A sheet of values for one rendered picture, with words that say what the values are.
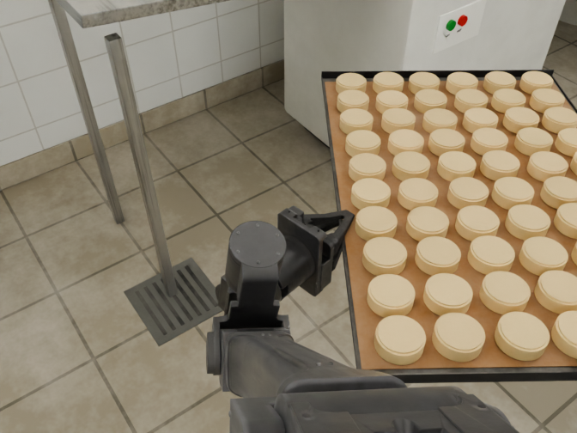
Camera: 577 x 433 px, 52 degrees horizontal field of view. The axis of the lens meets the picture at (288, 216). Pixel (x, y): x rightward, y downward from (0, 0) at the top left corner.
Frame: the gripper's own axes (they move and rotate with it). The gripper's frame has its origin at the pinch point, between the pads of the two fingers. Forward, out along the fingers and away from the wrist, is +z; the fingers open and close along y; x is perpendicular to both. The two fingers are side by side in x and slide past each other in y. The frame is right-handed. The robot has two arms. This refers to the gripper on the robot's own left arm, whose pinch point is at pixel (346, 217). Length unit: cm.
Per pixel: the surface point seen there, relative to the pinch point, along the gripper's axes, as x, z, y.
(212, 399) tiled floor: -41, 3, 99
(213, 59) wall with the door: -146, 98, 71
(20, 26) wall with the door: -158, 29, 37
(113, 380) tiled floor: -66, -12, 99
